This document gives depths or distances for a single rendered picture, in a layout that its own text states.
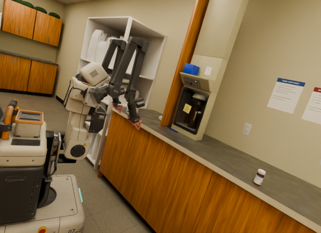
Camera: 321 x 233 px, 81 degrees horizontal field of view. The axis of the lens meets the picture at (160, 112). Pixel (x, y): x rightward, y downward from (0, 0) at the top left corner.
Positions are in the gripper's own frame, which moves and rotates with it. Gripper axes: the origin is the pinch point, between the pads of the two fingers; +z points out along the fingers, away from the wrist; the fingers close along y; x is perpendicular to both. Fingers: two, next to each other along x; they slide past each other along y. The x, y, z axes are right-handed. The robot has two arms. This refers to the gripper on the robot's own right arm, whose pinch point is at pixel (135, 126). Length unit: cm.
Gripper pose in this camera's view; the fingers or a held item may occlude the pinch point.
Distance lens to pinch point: 149.3
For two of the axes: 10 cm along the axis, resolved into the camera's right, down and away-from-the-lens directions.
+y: -5.0, -3.0, 8.2
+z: 1.3, 9.0, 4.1
